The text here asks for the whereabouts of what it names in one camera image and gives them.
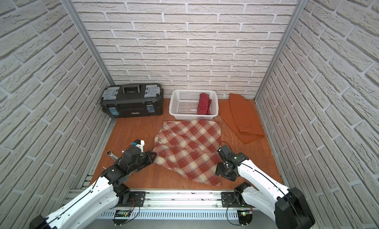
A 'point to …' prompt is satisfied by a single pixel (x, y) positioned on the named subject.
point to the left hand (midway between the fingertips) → (159, 152)
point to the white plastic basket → (183, 104)
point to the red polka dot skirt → (204, 105)
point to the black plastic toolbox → (132, 99)
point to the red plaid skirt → (190, 147)
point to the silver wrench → (109, 153)
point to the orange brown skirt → (239, 118)
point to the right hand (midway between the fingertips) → (221, 174)
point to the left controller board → (121, 213)
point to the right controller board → (245, 216)
